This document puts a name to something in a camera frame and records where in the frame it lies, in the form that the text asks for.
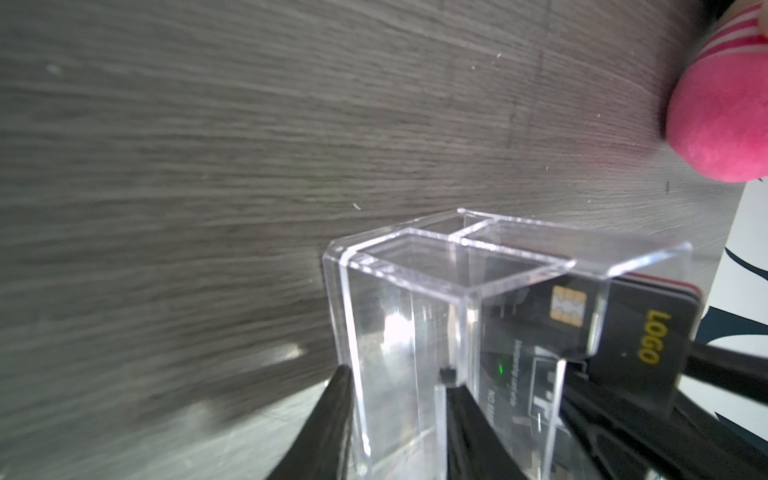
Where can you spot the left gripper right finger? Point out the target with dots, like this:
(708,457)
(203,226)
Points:
(473,449)

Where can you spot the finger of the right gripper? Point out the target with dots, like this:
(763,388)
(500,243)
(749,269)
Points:
(625,441)

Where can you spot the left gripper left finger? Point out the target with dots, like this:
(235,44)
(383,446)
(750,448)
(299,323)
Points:
(322,448)

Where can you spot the black VIP credit card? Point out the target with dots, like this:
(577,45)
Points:
(626,335)

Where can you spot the clear acrylic card box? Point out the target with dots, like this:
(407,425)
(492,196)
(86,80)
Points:
(406,307)

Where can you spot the pink plush doll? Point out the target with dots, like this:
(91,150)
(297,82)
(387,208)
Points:
(716,118)

